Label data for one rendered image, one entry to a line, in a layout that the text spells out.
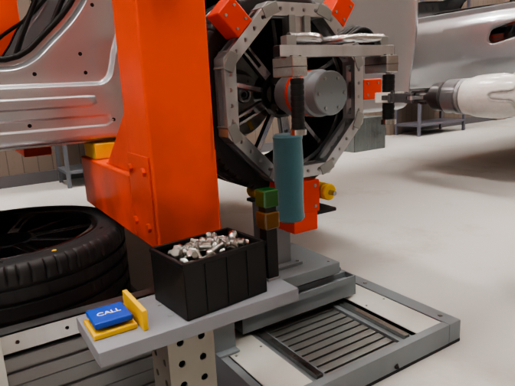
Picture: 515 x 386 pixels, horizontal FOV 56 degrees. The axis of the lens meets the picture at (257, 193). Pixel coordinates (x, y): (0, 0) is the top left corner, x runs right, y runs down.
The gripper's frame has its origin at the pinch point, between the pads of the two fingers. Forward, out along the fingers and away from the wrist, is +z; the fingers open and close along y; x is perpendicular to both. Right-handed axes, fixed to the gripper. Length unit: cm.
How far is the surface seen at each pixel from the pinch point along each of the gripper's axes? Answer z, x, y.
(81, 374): 6, -59, -95
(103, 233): 29, -32, -81
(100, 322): -18, -35, -94
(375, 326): 4, -76, -1
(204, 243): -15, -26, -71
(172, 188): -2, -17, -71
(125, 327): -19, -37, -90
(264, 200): -17, -19, -57
